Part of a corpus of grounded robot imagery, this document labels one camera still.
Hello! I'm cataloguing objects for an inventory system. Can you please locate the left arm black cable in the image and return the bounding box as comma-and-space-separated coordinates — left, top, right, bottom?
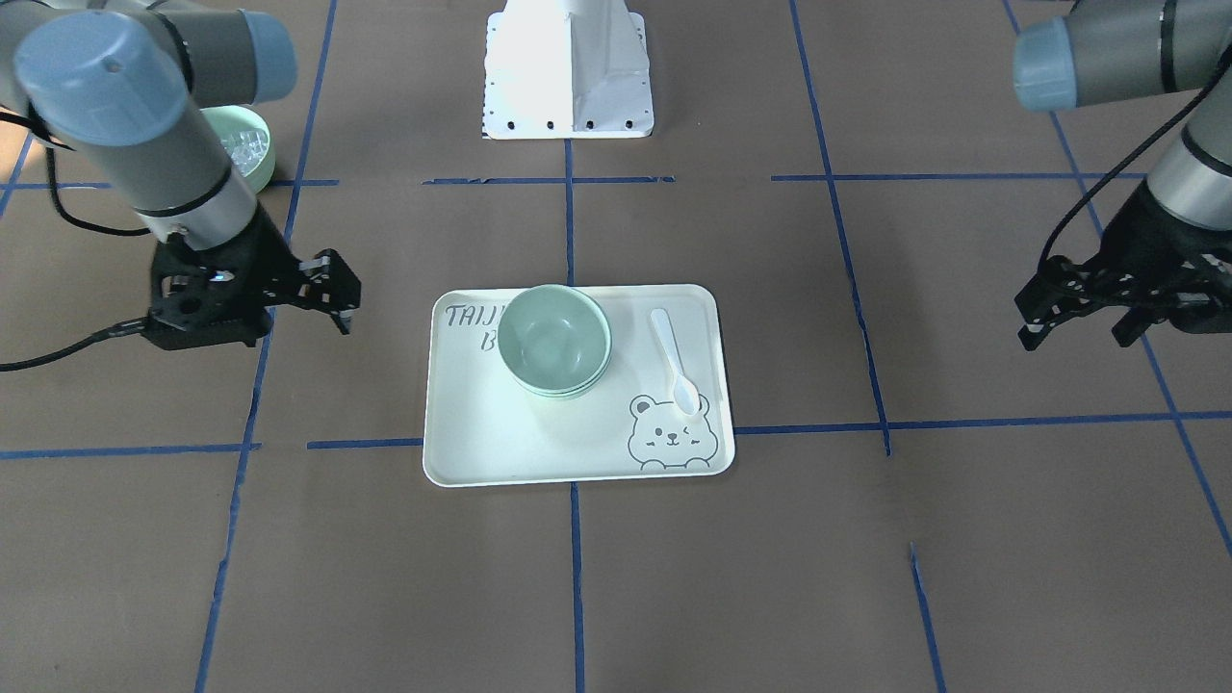
1039, 48, 1232, 270

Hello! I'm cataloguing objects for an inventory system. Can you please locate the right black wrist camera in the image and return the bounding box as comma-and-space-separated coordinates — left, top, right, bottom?
140, 293, 272, 350

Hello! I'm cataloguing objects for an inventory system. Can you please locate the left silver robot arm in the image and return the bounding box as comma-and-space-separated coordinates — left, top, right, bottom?
1013, 1, 1231, 350

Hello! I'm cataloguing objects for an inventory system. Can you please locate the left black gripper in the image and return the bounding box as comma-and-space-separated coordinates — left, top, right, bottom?
1014, 182, 1230, 351

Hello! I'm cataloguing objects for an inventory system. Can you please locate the green bowl on tray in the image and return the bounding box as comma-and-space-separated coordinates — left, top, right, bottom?
515, 367, 607, 400

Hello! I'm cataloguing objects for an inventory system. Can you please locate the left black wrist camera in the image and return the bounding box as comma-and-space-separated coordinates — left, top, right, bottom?
1112, 280, 1231, 347

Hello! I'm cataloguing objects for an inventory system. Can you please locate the green bowl with ice cubes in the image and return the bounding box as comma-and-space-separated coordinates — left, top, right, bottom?
201, 105, 277, 194

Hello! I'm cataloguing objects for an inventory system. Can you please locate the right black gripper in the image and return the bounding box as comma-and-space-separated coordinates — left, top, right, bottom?
149, 205, 362, 335

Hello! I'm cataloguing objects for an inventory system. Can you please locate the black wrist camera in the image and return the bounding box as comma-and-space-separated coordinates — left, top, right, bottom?
1112, 280, 1231, 347
140, 293, 272, 350

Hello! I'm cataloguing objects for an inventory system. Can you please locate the white plastic spoon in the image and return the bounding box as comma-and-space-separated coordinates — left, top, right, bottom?
650, 308, 701, 417

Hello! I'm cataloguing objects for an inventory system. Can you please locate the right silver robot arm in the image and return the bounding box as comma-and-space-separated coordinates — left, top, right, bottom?
2, 1, 361, 342

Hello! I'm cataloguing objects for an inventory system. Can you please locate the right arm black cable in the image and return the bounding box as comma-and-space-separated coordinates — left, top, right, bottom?
0, 106, 155, 374

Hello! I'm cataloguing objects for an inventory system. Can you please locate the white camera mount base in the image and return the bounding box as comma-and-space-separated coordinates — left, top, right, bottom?
480, 1, 655, 141

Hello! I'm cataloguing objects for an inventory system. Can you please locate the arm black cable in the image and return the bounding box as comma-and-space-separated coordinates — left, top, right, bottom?
1039, 48, 1232, 270
0, 106, 155, 374

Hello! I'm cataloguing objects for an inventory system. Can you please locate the cream bear serving tray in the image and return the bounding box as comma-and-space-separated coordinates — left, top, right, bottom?
423, 284, 736, 487

